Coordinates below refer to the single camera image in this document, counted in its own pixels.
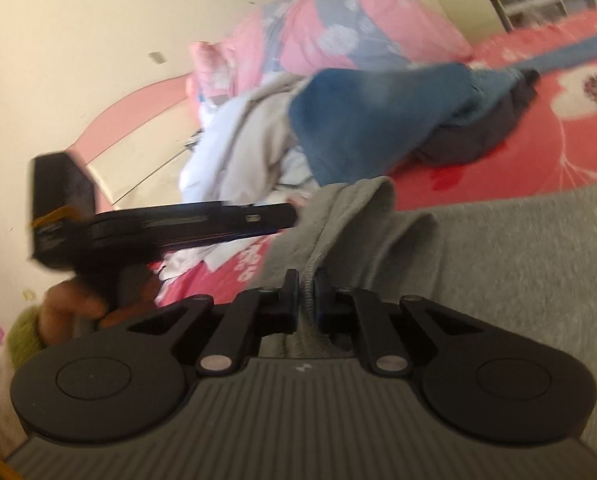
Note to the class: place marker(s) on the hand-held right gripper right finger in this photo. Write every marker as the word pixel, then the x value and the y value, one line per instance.
pixel 323 310

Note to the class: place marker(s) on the dark grey garment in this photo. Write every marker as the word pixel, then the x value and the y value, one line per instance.
pixel 478 135

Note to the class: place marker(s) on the blue jeans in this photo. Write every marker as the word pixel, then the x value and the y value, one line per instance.
pixel 358 120

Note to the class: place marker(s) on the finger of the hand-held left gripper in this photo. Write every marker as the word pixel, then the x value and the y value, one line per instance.
pixel 258 217

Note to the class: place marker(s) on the pink bed headboard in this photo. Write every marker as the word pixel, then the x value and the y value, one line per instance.
pixel 128 120

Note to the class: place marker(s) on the pink floral quilt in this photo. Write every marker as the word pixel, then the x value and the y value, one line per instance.
pixel 378 10

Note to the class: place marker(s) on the grey wall socket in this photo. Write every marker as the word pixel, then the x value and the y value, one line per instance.
pixel 157 57

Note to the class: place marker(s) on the white shirt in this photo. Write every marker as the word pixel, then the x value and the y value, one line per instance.
pixel 291 170

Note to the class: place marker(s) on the pale beige sweatshirt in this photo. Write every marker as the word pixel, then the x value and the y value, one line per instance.
pixel 258 135

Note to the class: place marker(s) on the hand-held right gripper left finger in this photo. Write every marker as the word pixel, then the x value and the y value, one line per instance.
pixel 291 305

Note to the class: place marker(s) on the grey sweatshirt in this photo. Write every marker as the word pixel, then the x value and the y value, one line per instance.
pixel 503 270

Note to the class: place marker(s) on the person's left hand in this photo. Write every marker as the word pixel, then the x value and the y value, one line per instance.
pixel 61 310

